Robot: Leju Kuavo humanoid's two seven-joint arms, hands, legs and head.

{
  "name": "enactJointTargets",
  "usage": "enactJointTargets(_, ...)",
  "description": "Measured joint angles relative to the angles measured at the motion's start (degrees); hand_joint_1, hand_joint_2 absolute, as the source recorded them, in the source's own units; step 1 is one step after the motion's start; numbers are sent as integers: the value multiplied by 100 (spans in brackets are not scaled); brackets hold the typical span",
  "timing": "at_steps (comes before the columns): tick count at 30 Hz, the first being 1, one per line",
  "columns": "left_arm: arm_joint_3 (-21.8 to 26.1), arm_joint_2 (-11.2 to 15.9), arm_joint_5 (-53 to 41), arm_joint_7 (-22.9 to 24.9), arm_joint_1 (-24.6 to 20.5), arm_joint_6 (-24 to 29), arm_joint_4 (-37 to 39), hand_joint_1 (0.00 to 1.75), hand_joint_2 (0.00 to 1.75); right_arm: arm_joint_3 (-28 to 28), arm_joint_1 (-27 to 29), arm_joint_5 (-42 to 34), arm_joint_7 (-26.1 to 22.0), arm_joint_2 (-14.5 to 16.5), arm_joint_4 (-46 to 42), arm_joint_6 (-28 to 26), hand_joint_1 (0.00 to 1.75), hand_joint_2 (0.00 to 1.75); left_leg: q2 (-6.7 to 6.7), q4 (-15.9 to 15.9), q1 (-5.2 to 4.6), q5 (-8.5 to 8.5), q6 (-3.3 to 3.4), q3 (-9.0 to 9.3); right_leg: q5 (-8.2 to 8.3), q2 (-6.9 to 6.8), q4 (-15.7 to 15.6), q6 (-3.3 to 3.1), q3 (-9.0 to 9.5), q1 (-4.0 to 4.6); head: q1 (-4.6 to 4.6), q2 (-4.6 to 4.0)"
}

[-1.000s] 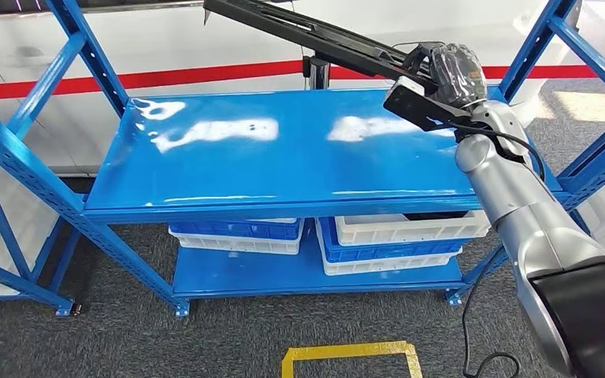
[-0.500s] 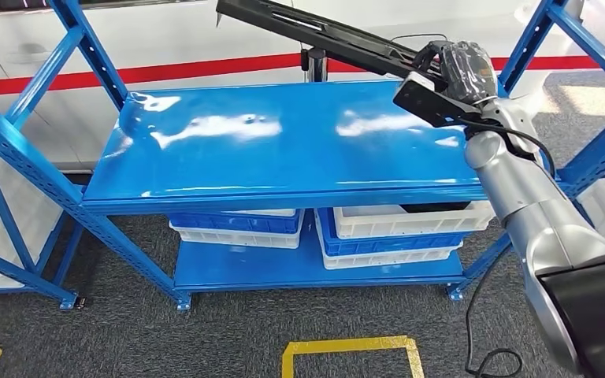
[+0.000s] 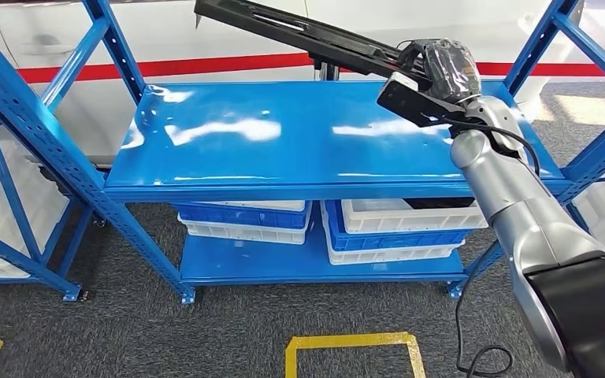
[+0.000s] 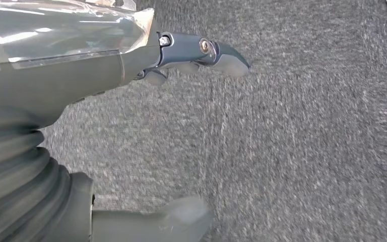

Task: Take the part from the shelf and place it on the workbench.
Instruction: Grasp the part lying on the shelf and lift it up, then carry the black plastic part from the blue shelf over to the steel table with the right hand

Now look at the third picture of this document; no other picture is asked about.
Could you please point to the white car red stripe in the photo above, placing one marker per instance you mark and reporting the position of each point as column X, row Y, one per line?
column 151, row 36

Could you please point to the blue plastic crate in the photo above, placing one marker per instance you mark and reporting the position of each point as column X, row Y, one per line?
column 386, row 241
column 240, row 216

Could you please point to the long black plastic part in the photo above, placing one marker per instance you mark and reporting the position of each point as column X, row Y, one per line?
column 344, row 49

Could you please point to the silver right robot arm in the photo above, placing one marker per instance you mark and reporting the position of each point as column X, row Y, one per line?
column 532, row 224

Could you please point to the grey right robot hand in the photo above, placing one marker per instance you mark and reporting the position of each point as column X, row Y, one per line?
column 451, row 68

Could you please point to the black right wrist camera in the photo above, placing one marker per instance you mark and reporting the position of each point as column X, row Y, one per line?
column 412, row 104

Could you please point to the chrome and black post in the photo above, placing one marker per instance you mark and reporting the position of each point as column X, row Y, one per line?
column 326, row 70

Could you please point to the black curved plastic part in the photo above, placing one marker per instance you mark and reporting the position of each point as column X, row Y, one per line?
column 438, row 202

